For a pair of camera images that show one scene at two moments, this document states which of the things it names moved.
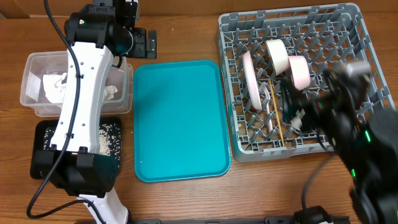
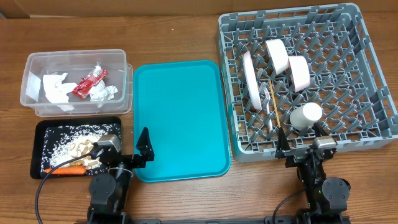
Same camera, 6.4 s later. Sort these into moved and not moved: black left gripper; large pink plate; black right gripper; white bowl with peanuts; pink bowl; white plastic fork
Moved: black right gripper; black left gripper
Not moved: large pink plate; white plastic fork; pink bowl; white bowl with peanuts
